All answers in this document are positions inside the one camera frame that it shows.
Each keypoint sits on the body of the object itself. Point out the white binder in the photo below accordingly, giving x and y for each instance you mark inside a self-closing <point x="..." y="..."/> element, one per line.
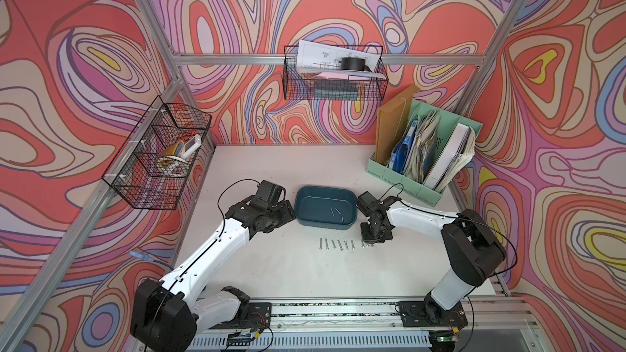
<point x="448" y="157"/>

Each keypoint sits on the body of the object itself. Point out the green file organizer box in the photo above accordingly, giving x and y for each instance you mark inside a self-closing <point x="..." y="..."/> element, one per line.
<point x="448" y="121"/>

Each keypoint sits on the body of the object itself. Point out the black wire basket back wall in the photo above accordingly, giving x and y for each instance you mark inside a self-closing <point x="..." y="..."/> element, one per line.
<point x="310" y="86"/>

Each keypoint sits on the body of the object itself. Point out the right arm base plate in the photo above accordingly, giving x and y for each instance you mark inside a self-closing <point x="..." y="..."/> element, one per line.
<point x="420" y="314"/>

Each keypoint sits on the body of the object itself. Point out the teal plastic storage tray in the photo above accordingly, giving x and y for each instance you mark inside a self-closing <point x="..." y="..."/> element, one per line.
<point x="326" y="207"/>

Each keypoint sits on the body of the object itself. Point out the black wire basket left wall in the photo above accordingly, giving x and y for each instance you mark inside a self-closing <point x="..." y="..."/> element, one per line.
<point x="148" y="173"/>

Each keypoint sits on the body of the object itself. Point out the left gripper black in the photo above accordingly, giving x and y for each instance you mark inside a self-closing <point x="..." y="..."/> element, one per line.
<point x="287" y="213"/>

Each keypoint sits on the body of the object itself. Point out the white paper sheets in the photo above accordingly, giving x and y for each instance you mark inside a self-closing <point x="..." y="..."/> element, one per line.
<point x="325" y="60"/>

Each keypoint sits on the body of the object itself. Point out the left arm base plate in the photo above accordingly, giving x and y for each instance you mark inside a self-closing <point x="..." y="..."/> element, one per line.
<point x="255" y="313"/>

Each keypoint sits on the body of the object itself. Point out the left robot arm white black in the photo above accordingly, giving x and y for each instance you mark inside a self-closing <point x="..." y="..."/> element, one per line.
<point x="168" y="313"/>

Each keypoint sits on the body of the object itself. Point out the blue folder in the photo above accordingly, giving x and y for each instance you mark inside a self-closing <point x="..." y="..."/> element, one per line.
<point x="401" y="151"/>

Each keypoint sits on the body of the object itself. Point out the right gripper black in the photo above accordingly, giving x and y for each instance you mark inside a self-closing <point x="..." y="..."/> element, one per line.
<point x="367" y="238"/>

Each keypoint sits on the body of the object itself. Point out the brown cardboard folder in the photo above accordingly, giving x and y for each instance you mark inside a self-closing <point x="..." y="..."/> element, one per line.
<point x="391" y="123"/>

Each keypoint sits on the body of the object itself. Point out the black wire basket wall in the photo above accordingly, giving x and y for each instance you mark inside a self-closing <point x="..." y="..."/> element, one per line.
<point x="310" y="86"/>
<point x="148" y="173"/>

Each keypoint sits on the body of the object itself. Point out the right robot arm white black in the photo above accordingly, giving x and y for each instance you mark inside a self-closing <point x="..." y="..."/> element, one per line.
<point x="474" y="252"/>

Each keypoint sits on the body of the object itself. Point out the stack of papers in organizer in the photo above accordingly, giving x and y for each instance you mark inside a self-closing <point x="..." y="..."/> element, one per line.
<point x="422" y="147"/>

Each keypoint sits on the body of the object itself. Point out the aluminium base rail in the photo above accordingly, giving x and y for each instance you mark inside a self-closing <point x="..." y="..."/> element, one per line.
<point x="496" y="323"/>

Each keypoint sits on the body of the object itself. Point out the black tape roll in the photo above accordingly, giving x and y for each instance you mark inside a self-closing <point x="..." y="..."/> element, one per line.
<point x="355" y="64"/>

